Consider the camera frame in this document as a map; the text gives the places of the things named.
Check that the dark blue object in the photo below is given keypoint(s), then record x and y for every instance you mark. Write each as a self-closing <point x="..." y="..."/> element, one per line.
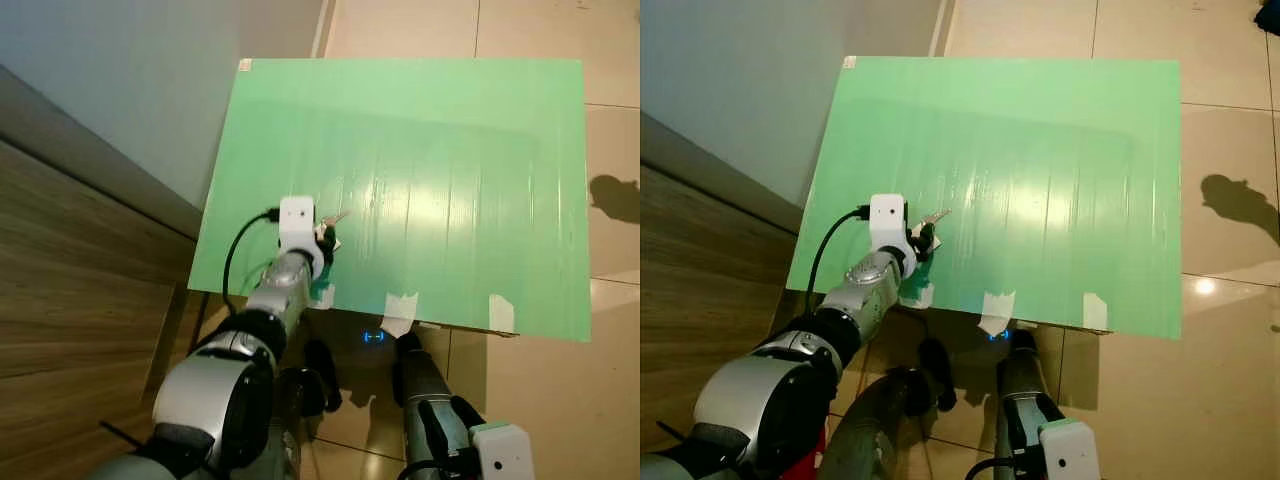
<point x="1270" y="15"/>

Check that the brown wooden cabinet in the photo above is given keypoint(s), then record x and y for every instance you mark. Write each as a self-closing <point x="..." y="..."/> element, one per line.
<point x="80" y="290"/>
<point x="700" y="290"/>

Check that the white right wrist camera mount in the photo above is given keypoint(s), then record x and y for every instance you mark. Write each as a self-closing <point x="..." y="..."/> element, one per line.
<point x="503" y="450"/>
<point x="1070" y="450"/>

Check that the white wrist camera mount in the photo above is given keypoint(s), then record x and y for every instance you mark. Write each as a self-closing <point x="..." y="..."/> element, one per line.
<point x="1070" y="450"/>
<point x="887" y="220"/>
<point x="297" y="222"/>
<point x="503" y="450"/>

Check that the green table cover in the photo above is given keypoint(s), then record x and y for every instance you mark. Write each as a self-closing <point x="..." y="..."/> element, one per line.
<point x="1050" y="150"/>
<point x="450" y="150"/>

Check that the red cloth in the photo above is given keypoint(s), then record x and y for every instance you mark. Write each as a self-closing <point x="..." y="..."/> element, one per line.
<point x="812" y="458"/>

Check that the grey left robot leg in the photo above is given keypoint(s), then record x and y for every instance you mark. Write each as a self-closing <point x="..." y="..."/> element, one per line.
<point x="870" y="420"/>
<point x="318" y="385"/>

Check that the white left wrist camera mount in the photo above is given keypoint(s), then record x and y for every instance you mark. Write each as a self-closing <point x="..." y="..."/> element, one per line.
<point x="887" y="220"/>
<point x="297" y="222"/>

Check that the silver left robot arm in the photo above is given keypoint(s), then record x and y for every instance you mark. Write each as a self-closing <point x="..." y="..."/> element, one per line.
<point x="215" y="390"/>
<point x="760" y="400"/>

